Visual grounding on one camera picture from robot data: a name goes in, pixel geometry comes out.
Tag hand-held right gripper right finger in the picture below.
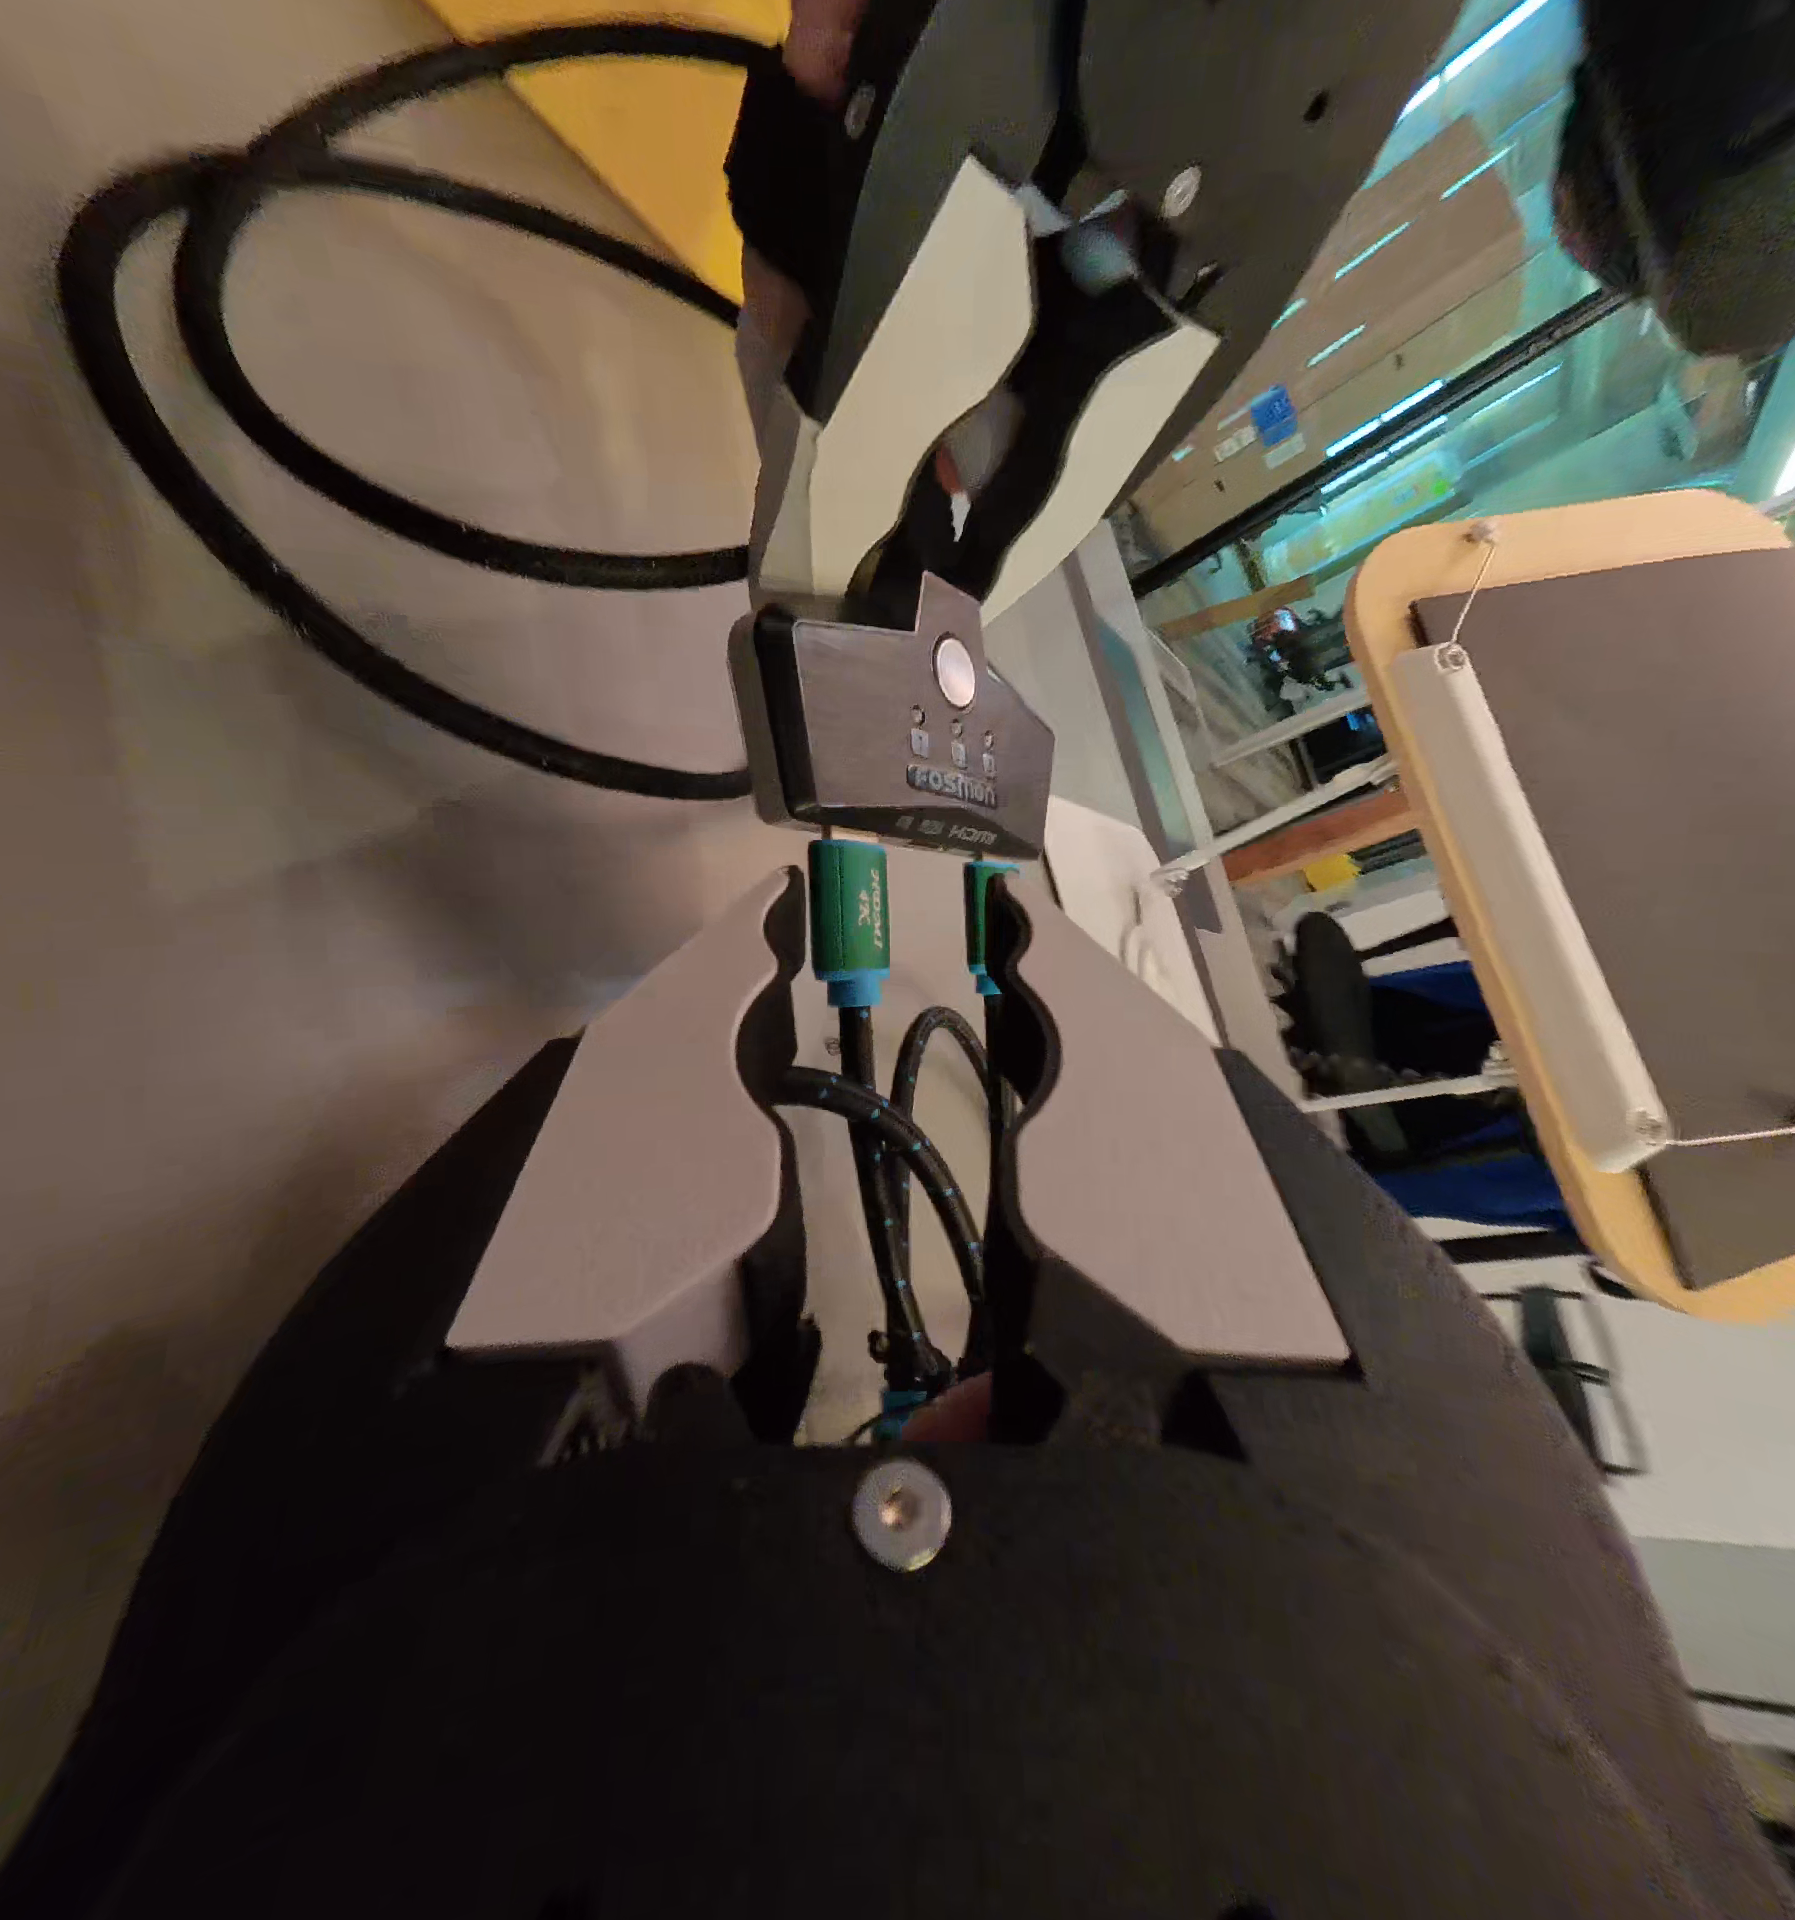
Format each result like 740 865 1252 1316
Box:
988 875 1355 1445

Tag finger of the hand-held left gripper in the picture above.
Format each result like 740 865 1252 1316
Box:
979 320 1224 617
738 158 1044 617

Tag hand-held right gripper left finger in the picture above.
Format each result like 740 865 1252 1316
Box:
448 868 812 1445

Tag yellow plastic bin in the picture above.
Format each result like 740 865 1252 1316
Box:
424 0 795 301

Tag blue-flecked braided hdmi cable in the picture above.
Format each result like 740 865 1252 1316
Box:
769 837 1024 1441

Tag stacked cardboard boxes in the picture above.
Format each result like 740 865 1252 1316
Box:
1136 114 1589 528

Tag black round-seat chair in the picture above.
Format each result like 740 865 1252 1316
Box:
1271 912 1378 1099

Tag black mesh office chair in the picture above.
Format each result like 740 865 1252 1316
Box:
1256 607 1355 692

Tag blue hanging jacket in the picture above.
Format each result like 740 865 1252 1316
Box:
1368 960 1582 1223

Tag wooden board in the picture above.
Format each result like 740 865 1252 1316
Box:
1342 490 1795 1327

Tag white clip bar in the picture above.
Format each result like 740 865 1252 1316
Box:
1391 643 1672 1175

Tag wooden desk with black frame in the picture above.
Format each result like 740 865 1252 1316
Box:
1225 786 1415 887

